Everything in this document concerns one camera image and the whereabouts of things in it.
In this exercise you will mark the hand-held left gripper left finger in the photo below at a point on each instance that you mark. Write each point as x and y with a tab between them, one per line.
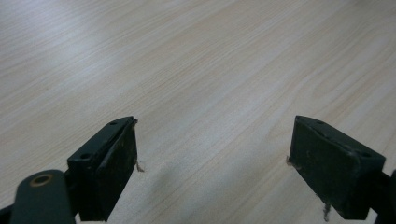
106	168

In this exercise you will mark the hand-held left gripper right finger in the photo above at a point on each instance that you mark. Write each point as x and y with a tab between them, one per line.
333	168

